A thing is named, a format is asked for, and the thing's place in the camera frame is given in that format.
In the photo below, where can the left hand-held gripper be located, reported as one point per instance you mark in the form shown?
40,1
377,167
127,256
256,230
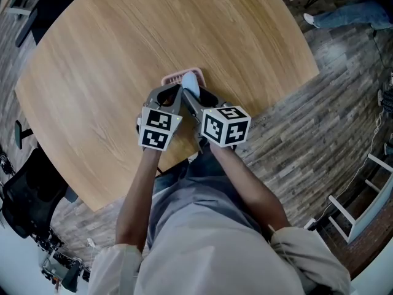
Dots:
156,121

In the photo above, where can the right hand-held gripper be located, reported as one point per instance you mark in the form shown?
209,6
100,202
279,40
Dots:
227,124

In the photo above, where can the pink soap dish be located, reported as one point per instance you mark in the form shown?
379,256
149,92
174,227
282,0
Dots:
172,78

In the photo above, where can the pale blue soap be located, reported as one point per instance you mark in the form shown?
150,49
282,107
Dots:
190,83

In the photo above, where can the person's left forearm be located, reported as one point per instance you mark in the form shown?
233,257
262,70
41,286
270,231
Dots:
138,195

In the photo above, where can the person's right forearm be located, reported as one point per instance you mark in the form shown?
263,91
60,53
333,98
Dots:
251,189

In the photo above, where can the person's blue jeans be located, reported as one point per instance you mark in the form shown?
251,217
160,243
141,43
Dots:
196,167

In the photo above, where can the black high-back office chair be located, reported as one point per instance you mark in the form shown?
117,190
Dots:
58,8

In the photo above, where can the person's light grey top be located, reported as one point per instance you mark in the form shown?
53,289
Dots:
208,250

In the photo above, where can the white power adapter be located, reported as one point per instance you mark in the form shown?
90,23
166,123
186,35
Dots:
91,244

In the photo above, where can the black mesh office chair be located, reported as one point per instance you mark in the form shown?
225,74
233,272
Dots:
27,192

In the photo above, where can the white stool frame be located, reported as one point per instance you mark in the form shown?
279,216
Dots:
368,201

